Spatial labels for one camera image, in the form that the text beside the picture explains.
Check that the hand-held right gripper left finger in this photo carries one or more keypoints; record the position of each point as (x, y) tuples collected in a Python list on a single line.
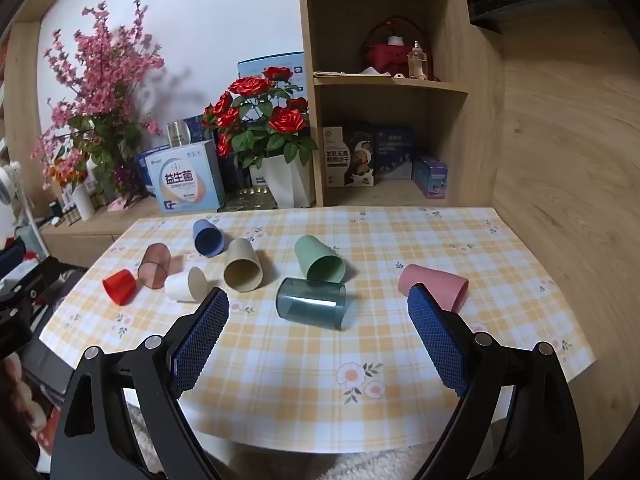
[(200, 340)]

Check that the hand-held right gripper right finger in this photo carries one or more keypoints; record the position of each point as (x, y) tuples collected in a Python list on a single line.
[(437, 340)]

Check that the white plastic cup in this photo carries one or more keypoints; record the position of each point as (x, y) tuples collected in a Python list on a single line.
[(179, 286)]

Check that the pink plastic cup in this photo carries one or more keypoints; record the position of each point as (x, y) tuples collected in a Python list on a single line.
[(442, 280)]

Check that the brown translucent cup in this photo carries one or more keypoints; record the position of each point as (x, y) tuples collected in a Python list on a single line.
[(155, 262)]

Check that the beige plastic cup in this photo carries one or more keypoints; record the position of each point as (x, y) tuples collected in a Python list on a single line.
[(241, 260)]

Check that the red plastic cup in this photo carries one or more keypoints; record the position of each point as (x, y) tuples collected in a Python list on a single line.
[(120, 287)]

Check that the dark blue plastic cup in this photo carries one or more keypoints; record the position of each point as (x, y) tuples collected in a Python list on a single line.
[(207, 237)]

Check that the teal translucent cup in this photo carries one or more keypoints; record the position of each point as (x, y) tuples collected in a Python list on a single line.
[(310, 305)]

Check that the green plastic cup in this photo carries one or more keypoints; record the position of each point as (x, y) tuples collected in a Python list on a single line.
[(312, 255)]

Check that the yellow checked floral tablecloth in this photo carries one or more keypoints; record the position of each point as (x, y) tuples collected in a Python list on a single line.
[(300, 360)]

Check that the clear blister tray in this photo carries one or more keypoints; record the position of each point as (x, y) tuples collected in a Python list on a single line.
[(247, 200)]

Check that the low wooden cabinet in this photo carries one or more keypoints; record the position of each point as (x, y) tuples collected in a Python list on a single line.
[(85, 242)]

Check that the blue and white carton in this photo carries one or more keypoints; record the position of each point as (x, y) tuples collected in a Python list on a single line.
[(185, 180)]

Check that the purple box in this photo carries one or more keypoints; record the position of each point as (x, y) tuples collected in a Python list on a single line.
[(431, 177)]

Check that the white faceted flower pot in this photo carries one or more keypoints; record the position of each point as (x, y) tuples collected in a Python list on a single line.
[(287, 182)]

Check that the white bottle vase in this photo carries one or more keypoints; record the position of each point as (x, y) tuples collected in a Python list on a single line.
[(83, 202)]

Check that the row of small bottles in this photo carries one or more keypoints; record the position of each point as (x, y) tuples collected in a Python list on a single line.
[(65, 212)]

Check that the dark blue carton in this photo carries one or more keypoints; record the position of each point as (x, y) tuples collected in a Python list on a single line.
[(395, 152)]

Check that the black and white snack box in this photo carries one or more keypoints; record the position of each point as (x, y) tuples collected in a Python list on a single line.
[(345, 160)]

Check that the clear glass tumbler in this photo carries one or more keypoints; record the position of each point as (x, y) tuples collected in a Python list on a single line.
[(177, 135)]

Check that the dark blue starry box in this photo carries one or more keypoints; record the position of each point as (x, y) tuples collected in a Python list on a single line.
[(200, 127)]

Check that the wooden shelf unit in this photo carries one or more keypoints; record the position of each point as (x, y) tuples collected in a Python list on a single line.
[(480, 110)]

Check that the red rose plant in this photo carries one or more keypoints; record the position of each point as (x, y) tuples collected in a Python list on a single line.
[(285, 121)]

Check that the blue and white flat box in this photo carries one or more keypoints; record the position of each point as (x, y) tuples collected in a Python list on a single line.
[(250, 67)]

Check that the clear glass bottle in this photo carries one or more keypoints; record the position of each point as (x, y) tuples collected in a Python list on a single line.
[(417, 62)]

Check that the white paper sheet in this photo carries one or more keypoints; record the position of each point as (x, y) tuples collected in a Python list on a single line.
[(350, 74)]

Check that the pink blossom branch bouquet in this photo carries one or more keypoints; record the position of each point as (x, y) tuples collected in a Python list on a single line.
[(100, 75)]

